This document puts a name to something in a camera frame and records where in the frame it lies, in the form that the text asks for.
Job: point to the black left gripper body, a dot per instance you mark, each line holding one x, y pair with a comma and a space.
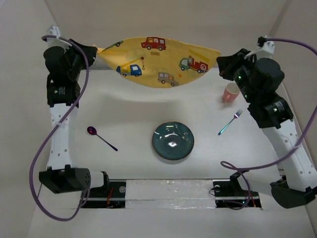
77, 58

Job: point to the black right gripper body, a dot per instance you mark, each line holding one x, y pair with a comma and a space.
238, 66

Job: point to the iridescent blue-green fork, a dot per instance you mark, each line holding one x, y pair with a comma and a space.
236, 116

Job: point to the yellow vehicle-print placemat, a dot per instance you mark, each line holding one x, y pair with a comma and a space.
158, 62

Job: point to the purple iridescent spoon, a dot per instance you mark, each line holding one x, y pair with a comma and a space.
93, 131

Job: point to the teal floral ceramic plate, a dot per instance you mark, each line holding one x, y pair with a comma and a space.
173, 140

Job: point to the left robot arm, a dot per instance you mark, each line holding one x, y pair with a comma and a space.
62, 175

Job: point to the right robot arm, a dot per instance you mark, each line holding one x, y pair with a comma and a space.
258, 80

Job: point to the pink ceramic mug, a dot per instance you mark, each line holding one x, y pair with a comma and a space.
230, 93

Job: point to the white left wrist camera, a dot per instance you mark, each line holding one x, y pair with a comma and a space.
53, 32

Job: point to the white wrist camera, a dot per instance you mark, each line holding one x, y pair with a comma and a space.
266, 48
53, 32

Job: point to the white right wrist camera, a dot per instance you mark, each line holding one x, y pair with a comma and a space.
266, 48

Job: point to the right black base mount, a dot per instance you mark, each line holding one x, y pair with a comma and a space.
226, 195

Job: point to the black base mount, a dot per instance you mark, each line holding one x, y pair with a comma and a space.
112, 197
226, 195

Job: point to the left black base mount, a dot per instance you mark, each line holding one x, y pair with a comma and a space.
112, 197

